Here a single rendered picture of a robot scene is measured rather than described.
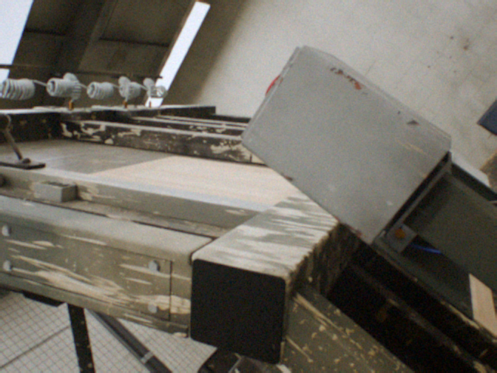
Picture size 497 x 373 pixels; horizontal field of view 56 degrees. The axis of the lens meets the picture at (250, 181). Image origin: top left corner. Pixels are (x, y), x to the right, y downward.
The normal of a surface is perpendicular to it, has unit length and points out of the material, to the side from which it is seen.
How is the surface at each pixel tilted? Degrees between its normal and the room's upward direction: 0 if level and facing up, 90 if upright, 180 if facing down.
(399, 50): 90
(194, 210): 90
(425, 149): 90
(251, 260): 60
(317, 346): 90
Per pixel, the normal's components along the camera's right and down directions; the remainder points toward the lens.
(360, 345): 0.52, -0.77
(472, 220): -0.39, 0.16
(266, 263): 0.06, -0.98
